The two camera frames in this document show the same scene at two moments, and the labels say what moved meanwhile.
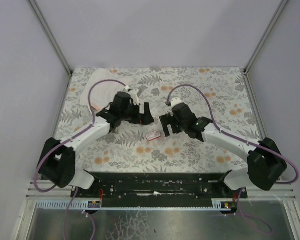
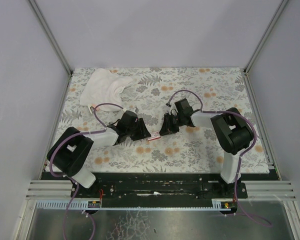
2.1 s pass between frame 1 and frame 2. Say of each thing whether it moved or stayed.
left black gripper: moved
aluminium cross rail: stayed
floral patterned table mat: stayed
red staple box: stayed
